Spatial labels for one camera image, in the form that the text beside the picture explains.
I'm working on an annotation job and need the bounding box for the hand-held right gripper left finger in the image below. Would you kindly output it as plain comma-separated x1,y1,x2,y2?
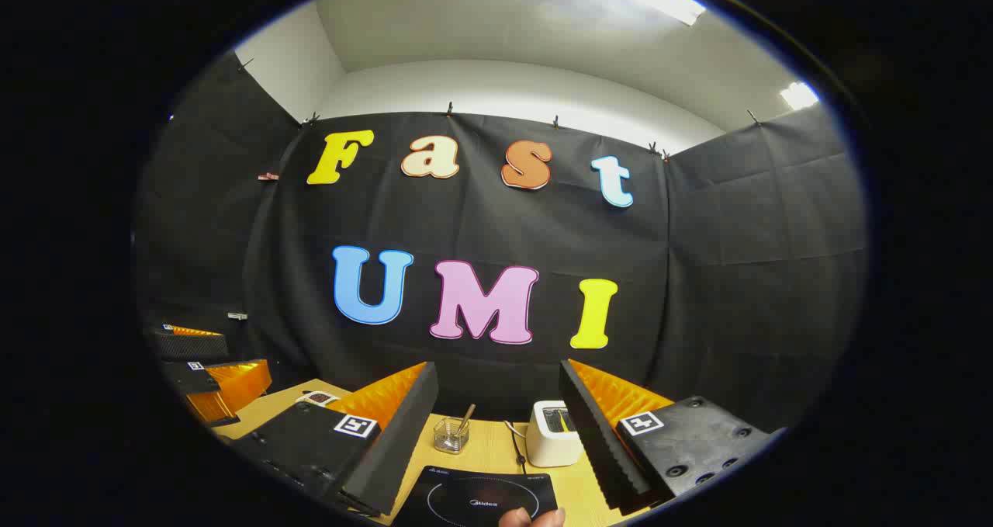
233,360,439,516

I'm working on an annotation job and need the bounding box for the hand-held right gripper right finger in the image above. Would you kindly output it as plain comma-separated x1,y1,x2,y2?
559,359,777,515

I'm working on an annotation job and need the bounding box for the black induction cooktop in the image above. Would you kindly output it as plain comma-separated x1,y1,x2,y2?
392,465,559,527

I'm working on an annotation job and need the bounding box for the white toaster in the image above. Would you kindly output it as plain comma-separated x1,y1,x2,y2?
526,400,584,468

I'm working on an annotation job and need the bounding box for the black backdrop cloth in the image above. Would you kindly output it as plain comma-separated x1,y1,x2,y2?
136,50,868,435

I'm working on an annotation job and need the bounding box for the small ceiling light panel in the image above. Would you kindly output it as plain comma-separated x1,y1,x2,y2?
780,81,820,111

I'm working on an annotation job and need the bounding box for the wire mesh utensil holder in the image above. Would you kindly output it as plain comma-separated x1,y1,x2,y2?
433,417,471,455

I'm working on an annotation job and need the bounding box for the black power cable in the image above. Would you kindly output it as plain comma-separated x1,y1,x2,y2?
504,421,529,473

